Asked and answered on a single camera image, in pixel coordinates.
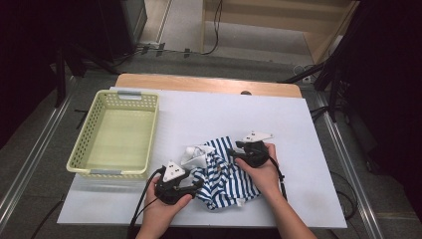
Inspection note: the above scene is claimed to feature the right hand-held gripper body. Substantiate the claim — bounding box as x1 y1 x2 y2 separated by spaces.
241 130 275 169

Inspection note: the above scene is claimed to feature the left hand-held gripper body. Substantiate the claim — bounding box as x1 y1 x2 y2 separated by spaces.
153 160 195 205

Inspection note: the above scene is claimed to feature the blue white striped shirt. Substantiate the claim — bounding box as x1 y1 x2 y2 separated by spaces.
180 134 263 211

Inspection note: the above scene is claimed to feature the pale yellow perforated plastic basket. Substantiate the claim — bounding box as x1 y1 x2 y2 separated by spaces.
66 89 160 180

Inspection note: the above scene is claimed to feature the person's right hand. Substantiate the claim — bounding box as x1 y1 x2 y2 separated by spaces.
234 142 282 201

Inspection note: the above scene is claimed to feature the person's left hand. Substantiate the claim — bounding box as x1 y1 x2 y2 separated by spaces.
142 183 194 231

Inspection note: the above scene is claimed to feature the white foam board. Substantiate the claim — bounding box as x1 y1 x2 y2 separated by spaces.
57 87 348 230

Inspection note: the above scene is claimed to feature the black metal stand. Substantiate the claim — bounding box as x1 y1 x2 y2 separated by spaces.
54 42 121 110
281 49 353 124

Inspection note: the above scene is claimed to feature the light wooden counter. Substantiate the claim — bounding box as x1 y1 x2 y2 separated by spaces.
199 0 362 67

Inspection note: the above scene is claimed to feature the black curtain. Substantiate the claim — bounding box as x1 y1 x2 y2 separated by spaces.
0 0 101 150
334 0 422 218

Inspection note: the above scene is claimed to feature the black cabinet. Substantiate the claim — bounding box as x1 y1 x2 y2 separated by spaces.
99 0 149 64

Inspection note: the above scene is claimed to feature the right hand-held gripper black cable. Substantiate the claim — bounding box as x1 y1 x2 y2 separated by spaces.
268 154 289 202

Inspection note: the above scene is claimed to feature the hand-held gripper black cable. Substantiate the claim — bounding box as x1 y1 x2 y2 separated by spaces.
268 154 289 202
127 166 166 239

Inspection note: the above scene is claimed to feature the left hand-held gripper black cable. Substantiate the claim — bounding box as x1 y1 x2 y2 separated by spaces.
127 166 166 239

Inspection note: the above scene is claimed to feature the aluminium floor rail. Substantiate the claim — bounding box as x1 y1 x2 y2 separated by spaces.
0 94 74 232
314 91 386 239

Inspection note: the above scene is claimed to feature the black floor cable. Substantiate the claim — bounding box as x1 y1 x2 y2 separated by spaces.
329 169 360 221
30 198 65 239

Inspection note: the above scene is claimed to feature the hanging black cable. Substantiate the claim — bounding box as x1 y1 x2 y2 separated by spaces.
200 0 224 57

